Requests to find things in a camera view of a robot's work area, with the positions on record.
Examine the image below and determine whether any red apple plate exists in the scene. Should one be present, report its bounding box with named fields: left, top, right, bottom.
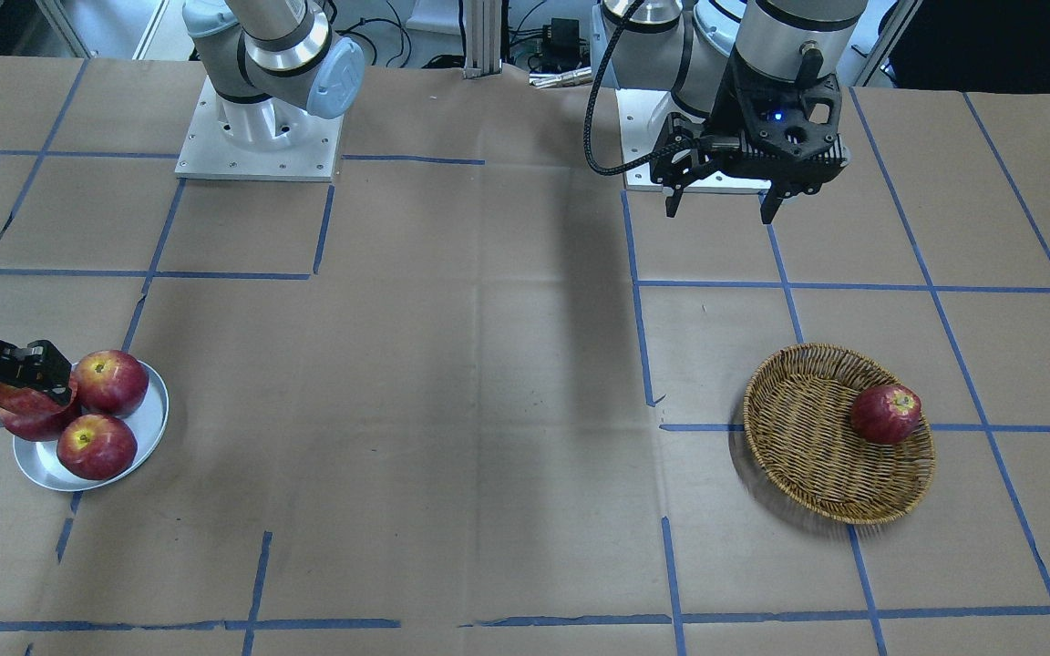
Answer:
left=56, top=414, right=138, bottom=481
left=72, top=350, right=149, bottom=416
left=0, top=378, right=82, bottom=443

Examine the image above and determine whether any red apple plate front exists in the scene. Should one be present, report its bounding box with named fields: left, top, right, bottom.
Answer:
left=56, top=414, right=138, bottom=481

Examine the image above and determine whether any aluminium frame post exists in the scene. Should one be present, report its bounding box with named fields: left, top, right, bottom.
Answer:
left=461, top=1, right=504, bottom=79

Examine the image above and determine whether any white round plate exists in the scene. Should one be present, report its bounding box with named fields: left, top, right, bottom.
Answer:
left=12, top=361, right=170, bottom=493

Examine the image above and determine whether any red apple plate back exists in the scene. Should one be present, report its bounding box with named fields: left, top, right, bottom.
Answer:
left=72, top=350, right=149, bottom=416

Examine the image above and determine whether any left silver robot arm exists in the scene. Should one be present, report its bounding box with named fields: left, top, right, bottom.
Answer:
left=582, top=1, right=867, bottom=224

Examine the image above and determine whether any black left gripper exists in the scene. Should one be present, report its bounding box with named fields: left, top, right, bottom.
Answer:
left=651, top=46, right=851, bottom=225

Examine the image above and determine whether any red apple in basket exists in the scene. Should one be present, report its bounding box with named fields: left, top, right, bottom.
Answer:
left=849, top=384, right=921, bottom=445

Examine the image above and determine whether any black braided cable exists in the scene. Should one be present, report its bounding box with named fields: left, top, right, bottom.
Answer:
left=583, top=0, right=708, bottom=177

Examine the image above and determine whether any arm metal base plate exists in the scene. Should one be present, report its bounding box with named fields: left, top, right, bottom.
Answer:
left=175, top=79, right=343, bottom=183
left=616, top=87, right=772, bottom=194

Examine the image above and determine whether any woven wicker basket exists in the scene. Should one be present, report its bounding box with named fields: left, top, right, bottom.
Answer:
left=742, top=342, right=937, bottom=526

